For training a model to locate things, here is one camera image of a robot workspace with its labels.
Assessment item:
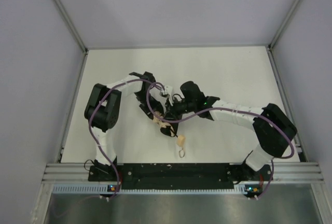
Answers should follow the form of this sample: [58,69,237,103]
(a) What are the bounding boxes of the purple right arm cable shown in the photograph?
[146,81,296,201]

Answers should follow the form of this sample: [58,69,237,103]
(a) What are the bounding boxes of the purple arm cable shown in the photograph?
[88,78,156,200]
[146,81,296,201]

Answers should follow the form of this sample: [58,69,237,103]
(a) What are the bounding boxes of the aluminium frame rail front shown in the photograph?
[42,162,324,198]

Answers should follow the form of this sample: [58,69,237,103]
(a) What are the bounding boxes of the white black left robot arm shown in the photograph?
[84,72,164,174]

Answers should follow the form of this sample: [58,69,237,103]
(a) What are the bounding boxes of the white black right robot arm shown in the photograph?
[160,81,297,172]

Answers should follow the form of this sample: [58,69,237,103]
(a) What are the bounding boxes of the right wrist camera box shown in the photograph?
[159,86,174,106]

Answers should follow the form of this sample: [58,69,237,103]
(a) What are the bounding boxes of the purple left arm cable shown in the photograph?
[88,78,156,200]

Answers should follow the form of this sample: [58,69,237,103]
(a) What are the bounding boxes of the aluminium frame post right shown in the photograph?
[267,0,304,51]

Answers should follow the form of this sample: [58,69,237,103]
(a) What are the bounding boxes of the beige and black folding umbrella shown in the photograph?
[153,116,186,159]

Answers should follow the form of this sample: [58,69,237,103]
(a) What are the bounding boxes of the aluminium frame post left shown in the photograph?
[52,0,88,54]

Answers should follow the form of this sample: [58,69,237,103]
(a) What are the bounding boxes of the aluminium frame post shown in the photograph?
[267,0,304,51]
[52,0,88,54]

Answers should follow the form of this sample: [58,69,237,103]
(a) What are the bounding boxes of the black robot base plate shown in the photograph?
[88,163,271,190]

